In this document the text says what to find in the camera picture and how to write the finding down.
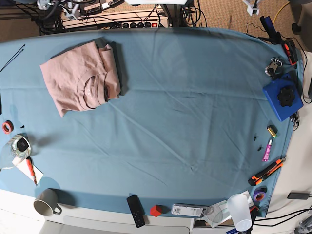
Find pinkish brown T-shirt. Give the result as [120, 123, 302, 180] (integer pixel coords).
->
[40, 41, 121, 117]

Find black remote control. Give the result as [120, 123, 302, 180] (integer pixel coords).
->
[127, 195, 145, 228]

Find black power strip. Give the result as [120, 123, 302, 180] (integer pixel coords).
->
[117, 19, 169, 29]

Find red plastic cube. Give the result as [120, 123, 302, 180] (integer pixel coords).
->
[150, 205, 162, 217]

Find white barcode label box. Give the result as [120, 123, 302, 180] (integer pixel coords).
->
[171, 203, 208, 217]

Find purple glue tube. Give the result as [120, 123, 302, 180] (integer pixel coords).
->
[262, 139, 273, 162]

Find yellow black battery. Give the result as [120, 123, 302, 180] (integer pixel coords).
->
[267, 125, 278, 138]

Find orange black utility knife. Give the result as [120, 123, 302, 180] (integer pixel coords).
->
[248, 157, 286, 186]

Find translucent plastic cup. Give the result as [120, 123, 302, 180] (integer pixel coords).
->
[227, 194, 252, 232]

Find purple tape roll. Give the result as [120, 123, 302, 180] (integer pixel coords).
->
[253, 188, 267, 201]

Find blue plastic box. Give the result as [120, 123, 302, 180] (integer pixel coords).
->
[263, 73, 303, 121]

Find black knob on box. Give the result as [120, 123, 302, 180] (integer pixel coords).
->
[277, 86, 295, 107]

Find orange pen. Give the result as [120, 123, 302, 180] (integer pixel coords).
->
[26, 157, 37, 186]

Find grey ceramic mug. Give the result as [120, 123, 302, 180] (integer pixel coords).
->
[33, 189, 62, 217]

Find clear plastic bag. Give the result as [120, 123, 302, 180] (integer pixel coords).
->
[0, 134, 31, 170]

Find white paper note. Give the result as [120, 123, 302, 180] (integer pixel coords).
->
[17, 159, 43, 185]

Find blue black clamp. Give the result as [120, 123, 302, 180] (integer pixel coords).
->
[258, 16, 282, 44]

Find red tape roll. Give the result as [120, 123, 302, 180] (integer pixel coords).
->
[1, 120, 14, 134]

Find orange black hand tool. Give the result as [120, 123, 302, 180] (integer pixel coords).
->
[282, 39, 298, 68]

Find black power adapter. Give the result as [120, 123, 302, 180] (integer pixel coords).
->
[287, 192, 312, 200]

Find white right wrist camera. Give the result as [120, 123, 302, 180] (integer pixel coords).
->
[62, 2, 80, 20]

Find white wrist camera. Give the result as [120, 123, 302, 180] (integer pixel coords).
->
[242, 0, 262, 16]
[62, 2, 80, 20]

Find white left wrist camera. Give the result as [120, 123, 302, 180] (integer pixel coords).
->
[242, 0, 262, 16]

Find black cable ties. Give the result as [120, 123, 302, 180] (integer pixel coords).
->
[0, 44, 26, 72]

